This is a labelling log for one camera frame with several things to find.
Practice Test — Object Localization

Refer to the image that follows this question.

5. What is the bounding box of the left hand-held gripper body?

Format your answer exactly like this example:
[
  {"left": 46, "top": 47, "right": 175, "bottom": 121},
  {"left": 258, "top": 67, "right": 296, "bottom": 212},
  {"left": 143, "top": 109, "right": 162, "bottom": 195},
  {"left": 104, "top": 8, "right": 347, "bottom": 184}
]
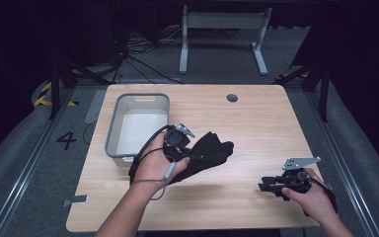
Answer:
[{"left": 163, "top": 122, "right": 197, "bottom": 156}]

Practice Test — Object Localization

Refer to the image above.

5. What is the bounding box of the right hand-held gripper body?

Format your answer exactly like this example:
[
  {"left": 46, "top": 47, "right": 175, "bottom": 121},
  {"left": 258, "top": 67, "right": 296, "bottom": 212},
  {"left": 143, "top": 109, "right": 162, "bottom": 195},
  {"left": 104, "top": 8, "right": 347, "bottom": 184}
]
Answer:
[{"left": 275, "top": 156, "right": 322, "bottom": 195}]

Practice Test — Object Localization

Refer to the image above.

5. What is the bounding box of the person's right hand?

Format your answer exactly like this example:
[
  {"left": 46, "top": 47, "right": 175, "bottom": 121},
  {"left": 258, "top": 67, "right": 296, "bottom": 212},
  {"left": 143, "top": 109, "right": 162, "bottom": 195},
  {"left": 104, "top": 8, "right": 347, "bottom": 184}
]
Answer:
[{"left": 280, "top": 167, "right": 339, "bottom": 225}]

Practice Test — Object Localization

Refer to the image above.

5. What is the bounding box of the person's left hand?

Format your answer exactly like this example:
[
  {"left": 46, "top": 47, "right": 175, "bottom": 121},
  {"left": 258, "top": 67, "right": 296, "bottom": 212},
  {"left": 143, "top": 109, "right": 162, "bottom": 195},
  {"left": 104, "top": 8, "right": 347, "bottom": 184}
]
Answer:
[{"left": 131, "top": 131, "right": 191, "bottom": 193}]

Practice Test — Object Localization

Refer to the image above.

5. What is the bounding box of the gray plastic bin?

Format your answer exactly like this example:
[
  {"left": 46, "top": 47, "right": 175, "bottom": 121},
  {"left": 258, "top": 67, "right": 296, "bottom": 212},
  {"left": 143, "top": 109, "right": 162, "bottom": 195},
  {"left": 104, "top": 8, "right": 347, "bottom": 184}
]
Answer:
[{"left": 104, "top": 93, "right": 171, "bottom": 167}]

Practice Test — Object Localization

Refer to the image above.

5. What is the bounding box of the gray floor tape patch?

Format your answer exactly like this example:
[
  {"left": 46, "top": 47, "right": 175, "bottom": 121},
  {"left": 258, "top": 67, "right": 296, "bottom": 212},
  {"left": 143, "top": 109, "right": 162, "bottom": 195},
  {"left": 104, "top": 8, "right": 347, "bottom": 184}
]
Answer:
[{"left": 84, "top": 89, "right": 107, "bottom": 124}]

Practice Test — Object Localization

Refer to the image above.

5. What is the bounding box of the black tripod stand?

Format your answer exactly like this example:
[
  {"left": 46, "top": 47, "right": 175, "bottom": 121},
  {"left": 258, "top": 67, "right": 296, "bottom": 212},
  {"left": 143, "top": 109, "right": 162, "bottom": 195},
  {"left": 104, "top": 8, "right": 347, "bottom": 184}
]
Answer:
[
  {"left": 47, "top": 55, "right": 113, "bottom": 120},
  {"left": 274, "top": 60, "right": 332, "bottom": 122}
]

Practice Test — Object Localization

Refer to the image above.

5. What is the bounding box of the gray cord with plug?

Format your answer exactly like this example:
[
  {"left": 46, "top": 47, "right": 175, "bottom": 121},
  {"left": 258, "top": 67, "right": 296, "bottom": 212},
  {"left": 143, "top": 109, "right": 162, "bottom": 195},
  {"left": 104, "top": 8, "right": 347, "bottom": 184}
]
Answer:
[{"left": 129, "top": 161, "right": 178, "bottom": 201}]

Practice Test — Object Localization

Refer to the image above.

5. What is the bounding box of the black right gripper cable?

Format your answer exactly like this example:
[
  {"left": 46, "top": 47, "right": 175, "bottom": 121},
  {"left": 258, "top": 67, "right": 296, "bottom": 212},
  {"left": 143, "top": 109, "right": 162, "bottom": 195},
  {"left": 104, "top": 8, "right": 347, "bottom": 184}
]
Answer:
[{"left": 300, "top": 171, "right": 339, "bottom": 218}]

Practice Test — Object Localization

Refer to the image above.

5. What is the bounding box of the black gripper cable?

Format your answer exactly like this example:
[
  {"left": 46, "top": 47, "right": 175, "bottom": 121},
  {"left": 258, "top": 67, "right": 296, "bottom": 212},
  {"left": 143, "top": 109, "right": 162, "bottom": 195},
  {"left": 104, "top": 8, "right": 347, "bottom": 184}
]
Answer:
[
  {"left": 300, "top": 171, "right": 339, "bottom": 218},
  {"left": 127, "top": 123, "right": 176, "bottom": 186}
]

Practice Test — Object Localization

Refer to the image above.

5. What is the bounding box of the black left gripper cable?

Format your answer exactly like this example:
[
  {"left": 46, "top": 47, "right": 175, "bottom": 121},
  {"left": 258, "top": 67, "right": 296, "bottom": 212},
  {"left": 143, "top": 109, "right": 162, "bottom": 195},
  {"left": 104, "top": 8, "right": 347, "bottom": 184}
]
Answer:
[{"left": 127, "top": 123, "right": 176, "bottom": 186}]

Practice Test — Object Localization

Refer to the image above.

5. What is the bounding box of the thin black floor cable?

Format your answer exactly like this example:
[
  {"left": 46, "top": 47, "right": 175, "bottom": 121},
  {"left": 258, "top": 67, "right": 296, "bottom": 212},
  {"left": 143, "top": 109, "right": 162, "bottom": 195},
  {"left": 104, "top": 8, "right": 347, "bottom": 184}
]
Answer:
[{"left": 82, "top": 119, "right": 99, "bottom": 146}]

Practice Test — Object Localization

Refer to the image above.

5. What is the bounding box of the bundle of floor cables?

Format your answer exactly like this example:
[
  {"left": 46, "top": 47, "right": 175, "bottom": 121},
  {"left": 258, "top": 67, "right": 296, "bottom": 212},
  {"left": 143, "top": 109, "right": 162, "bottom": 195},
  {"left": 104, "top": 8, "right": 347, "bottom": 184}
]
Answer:
[{"left": 112, "top": 26, "right": 184, "bottom": 85}]

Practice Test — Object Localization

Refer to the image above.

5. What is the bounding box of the small metal bracket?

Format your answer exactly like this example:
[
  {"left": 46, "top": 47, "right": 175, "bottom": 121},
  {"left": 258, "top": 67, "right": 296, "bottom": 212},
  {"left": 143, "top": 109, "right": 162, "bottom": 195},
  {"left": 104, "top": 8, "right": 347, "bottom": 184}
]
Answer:
[{"left": 62, "top": 195, "right": 90, "bottom": 207}]

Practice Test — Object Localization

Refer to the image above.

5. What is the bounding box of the white metal desk frame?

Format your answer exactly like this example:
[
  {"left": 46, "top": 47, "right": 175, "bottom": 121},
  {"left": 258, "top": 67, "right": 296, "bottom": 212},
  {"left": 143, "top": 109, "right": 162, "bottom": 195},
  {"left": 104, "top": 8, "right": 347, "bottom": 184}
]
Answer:
[{"left": 178, "top": 4, "right": 273, "bottom": 76}]

